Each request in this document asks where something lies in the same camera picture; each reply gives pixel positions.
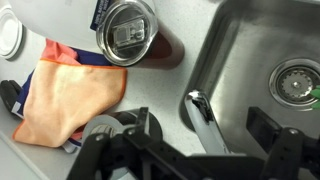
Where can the orange pineapple plush toy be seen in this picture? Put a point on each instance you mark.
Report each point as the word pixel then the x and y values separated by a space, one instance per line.
pixel 316 94

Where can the metal sink drain strainer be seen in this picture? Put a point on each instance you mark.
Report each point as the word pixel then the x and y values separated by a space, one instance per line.
pixel 292 81

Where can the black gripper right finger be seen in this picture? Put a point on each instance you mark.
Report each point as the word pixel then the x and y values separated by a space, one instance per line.
pixel 262 128

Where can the orange microfiber cloth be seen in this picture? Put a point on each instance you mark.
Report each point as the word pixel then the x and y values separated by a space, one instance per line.
pixel 64 97

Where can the white round lid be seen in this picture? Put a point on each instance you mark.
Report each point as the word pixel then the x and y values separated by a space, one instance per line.
pixel 11 33

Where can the stainless steel sink basin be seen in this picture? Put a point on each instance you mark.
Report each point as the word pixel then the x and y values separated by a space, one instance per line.
pixel 246 40

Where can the white plastic jug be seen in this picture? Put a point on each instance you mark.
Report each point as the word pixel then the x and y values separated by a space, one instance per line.
pixel 70 22

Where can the dark red lidded tumbler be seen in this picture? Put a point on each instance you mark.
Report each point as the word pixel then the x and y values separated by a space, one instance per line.
pixel 129 34

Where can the chrome faucet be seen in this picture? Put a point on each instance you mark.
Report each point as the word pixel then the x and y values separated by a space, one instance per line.
pixel 204 122

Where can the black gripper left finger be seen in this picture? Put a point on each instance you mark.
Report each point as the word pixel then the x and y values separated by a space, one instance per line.
pixel 142 118

